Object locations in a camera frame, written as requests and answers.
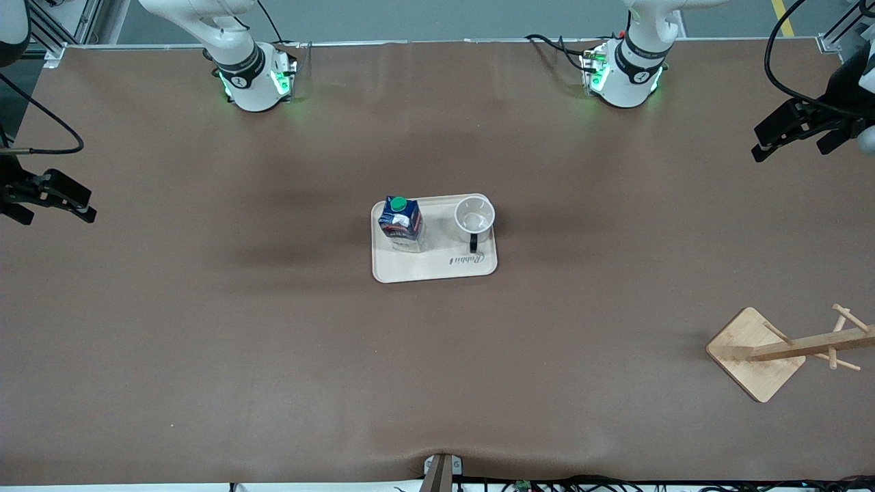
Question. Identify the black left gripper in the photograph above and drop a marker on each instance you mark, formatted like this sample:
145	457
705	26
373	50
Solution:
842	96

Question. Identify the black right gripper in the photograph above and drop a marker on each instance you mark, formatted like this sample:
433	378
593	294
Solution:
9	181

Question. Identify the blue milk carton green cap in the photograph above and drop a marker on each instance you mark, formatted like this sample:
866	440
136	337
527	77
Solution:
401	222

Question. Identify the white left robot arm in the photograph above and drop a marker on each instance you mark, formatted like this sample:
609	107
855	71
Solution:
632	72

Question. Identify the wooden cup rack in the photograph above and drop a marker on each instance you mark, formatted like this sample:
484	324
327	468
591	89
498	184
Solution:
755	355

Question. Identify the brown table mat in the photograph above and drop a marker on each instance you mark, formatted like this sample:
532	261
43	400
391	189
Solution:
273	342

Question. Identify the cream plastic tray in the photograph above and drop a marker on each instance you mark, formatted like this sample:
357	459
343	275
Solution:
437	266

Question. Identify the small green connector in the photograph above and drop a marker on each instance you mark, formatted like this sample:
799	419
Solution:
523	486

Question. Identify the aluminium frame post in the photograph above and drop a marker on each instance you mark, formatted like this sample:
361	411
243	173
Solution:
837	34
68	24

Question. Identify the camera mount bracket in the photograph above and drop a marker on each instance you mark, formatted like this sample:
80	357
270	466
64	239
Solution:
441	473

